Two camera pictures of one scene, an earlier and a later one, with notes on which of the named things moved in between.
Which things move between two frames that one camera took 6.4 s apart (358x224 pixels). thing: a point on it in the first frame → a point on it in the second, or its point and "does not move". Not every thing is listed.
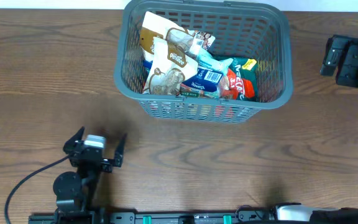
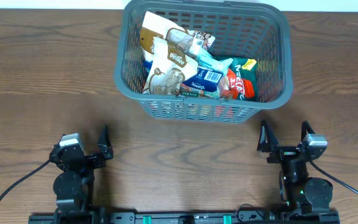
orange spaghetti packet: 188,92 does not move
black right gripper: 354,55 → 282,154
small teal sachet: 204,59 does not move
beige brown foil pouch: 169,70 does not move
